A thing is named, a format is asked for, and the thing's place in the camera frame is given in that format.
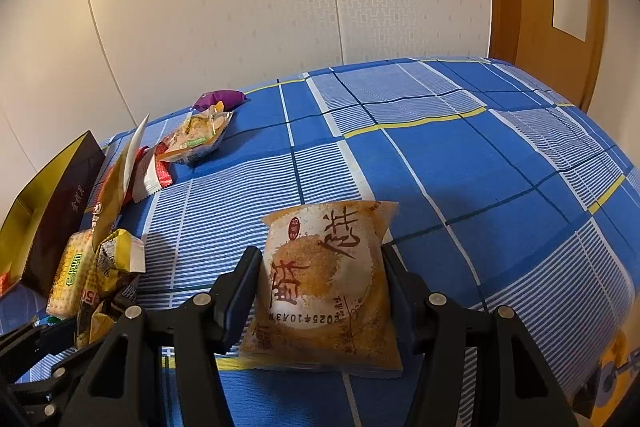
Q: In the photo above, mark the clear yellow noodle snack packet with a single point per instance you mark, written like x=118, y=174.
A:
x=197, y=137

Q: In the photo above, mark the dark box with gold inside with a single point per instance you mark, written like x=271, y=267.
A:
x=55, y=217

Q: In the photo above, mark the small green red packet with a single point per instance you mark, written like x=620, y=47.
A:
x=55, y=320

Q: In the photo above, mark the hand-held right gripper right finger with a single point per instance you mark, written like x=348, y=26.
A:
x=396, y=289

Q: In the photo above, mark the wooden door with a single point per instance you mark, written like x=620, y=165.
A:
x=525, y=7

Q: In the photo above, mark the yellow green cracker packet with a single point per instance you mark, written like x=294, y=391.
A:
x=70, y=274

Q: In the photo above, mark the red and white packet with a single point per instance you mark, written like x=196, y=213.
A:
x=150, y=177

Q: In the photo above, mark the yellow crinkled snack packet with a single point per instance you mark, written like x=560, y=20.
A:
x=112, y=259

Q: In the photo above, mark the orange round cake packet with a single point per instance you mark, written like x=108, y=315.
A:
x=320, y=287

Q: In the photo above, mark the purple snack packet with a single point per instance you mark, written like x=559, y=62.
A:
x=220, y=99

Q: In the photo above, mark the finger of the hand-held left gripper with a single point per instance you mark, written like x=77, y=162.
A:
x=47, y=384
x=40, y=339

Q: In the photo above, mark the blue plaid bed sheet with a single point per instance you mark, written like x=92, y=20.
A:
x=450, y=187

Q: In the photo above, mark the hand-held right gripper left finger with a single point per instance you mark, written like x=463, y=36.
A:
x=239, y=304

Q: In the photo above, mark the tall orange white packet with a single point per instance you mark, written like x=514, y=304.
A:
x=117, y=184

